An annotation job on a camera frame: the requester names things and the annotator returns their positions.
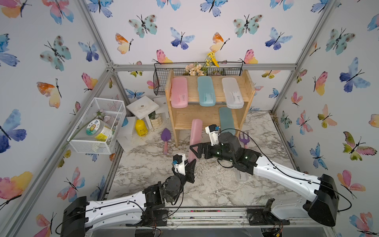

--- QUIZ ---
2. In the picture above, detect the clear jar with colourful label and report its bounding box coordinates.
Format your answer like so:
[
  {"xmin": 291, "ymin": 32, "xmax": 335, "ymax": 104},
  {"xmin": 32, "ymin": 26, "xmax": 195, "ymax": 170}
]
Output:
[{"xmin": 85, "ymin": 119, "xmax": 114, "ymax": 142}]

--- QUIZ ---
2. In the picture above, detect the artificial flowers bunch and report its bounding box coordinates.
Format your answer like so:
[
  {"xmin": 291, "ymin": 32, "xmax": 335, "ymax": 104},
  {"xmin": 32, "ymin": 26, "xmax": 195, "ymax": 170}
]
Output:
[{"xmin": 184, "ymin": 51, "xmax": 220, "ymax": 76}]

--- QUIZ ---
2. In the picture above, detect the wooden two-tier shelf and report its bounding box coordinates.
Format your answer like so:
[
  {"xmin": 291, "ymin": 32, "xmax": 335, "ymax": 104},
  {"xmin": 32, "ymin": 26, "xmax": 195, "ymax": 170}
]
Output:
[{"xmin": 165, "ymin": 70, "xmax": 255, "ymax": 145}]

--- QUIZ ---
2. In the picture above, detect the purple toy trowel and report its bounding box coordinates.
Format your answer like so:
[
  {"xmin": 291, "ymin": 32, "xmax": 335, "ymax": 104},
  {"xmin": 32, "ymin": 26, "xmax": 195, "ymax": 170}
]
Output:
[{"xmin": 161, "ymin": 128, "xmax": 171, "ymax": 155}]

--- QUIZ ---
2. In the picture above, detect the teal pencil case top shelf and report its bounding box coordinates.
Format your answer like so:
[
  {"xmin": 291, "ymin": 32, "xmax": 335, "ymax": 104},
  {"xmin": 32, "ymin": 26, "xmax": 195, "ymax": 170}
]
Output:
[{"xmin": 197, "ymin": 76, "xmax": 216, "ymax": 107}]

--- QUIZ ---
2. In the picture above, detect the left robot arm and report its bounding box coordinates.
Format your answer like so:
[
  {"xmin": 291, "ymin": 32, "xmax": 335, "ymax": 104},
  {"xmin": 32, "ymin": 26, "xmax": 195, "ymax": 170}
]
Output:
[{"xmin": 56, "ymin": 156, "xmax": 196, "ymax": 237}]

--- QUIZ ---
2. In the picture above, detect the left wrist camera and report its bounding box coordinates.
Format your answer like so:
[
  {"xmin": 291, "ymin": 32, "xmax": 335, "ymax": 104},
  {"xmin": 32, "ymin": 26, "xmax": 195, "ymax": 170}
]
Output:
[{"xmin": 172, "ymin": 153, "xmax": 187, "ymax": 176}]

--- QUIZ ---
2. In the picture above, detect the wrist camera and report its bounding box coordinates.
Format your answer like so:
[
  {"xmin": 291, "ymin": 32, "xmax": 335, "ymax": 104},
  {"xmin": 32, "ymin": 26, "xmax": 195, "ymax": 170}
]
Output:
[
  {"xmin": 205, "ymin": 124, "xmax": 220, "ymax": 146},
  {"xmin": 172, "ymin": 153, "xmax": 187, "ymax": 176}
]

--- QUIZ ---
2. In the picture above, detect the artificial flower stem in basket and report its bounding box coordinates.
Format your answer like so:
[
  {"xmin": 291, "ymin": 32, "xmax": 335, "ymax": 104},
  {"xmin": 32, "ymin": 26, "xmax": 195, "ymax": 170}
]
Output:
[{"xmin": 61, "ymin": 109, "xmax": 105, "ymax": 151}]

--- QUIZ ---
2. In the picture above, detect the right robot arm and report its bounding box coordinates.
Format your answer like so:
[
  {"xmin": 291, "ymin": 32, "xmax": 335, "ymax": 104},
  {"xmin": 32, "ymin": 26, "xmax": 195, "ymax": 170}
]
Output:
[{"xmin": 190, "ymin": 132, "xmax": 340, "ymax": 227}]

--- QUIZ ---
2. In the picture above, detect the purple toy garden fork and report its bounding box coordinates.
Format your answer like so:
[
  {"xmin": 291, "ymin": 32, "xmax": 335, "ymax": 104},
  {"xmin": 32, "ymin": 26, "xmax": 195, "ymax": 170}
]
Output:
[{"xmin": 239, "ymin": 131, "xmax": 250, "ymax": 149}]

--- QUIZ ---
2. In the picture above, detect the small potted plant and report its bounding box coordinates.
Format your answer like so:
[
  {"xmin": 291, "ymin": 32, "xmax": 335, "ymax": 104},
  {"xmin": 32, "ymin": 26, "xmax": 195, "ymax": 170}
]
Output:
[{"xmin": 149, "ymin": 111, "xmax": 162, "ymax": 129}]

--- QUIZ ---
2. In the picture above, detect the teal pencil case shelf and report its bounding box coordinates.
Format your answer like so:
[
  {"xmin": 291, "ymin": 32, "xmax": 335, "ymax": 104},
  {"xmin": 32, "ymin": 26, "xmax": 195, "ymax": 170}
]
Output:
[
  {"xmin": 219, "ymin": 107, "xmax": 236, "ymax": 135},
  {"xmin": 197, "ymin": 76, "xmax": 216, "ymax": 107}
]

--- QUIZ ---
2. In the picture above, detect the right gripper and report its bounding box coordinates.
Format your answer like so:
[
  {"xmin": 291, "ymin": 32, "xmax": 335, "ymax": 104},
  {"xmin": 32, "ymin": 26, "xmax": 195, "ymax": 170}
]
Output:
[{"xmin": 189, "ymin": 141, "xmax": 236, "ymax": 166}]

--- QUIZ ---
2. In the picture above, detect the pink pencil case top shelf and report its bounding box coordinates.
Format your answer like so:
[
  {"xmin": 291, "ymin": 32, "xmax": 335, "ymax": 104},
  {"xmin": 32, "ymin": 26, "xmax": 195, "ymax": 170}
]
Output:
[{"xmin": 171, "ymin": 77, "xmax": 188, "ymax": 109}]

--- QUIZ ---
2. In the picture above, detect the white pencil case top shelf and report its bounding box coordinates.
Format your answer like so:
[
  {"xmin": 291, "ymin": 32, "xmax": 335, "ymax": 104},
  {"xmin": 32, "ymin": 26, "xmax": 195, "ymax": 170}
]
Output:
[{"xmin": 222, "ymin": 77, "xmax": 244, "ymax": 109}]

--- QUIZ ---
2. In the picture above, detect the white pencil case shelf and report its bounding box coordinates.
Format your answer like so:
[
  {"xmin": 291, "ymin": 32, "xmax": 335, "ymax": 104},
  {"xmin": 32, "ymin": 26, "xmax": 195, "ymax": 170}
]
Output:
[
  {"xmin": 222, "ymin": 77, "xmax": 244, "ymax": 109},
  {"xmin": 235, "ymin": 168, "xmax": 250, "ymax": 183}
]

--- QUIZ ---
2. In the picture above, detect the black wire basket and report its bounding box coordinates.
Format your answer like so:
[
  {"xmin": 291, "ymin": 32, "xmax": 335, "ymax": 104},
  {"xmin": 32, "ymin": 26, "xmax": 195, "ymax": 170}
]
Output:
[{"xmin": 153, "ymin": 61, "xmax": 243, "ymax": 95}]

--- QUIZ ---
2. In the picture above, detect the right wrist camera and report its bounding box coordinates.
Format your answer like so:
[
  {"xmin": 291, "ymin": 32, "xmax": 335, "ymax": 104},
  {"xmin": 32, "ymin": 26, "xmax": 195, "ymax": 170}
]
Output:
[{"xmin": 205, "ymin": 124, "xmax": 220, "ymax": 146}]

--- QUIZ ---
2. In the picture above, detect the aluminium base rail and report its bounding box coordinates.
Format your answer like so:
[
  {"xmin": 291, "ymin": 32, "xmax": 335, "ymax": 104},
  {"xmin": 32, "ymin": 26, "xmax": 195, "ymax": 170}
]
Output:
[{"xmin": 84, "ymin": 204, "xmax": 321, "ymax": 231}]

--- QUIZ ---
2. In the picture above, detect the pink pencil case shelf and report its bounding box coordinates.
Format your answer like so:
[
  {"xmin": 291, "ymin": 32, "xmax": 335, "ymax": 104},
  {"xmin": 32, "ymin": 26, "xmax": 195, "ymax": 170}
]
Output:
[
  {"xmin": 188, "ymin": 119, "xmax": 203, "ymax": 163},
  {"xmin": 171, "ymin": 77, "xmax": 188, "ymax": 109}
]

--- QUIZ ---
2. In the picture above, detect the yellow bottle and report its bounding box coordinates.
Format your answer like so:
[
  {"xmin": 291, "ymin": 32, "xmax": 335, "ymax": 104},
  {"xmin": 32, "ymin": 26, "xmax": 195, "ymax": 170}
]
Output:
[{"xmin": 135, "ymin": 119, "xmax": 149, "ymax": 137}]

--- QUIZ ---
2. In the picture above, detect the small white stool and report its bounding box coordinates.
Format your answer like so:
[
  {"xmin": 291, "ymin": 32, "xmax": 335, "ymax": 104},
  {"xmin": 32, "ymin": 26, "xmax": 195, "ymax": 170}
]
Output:
[{"xmin": 126, "ymin": 96, "xmax": 159, "ymax": 129}]

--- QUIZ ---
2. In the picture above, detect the white mesh wall basket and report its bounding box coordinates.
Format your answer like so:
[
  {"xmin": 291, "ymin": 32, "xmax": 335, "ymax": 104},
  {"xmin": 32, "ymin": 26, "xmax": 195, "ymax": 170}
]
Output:
[{"xmin": 67, "ymin": 97, "xmax": 126, "ymax": 155}]

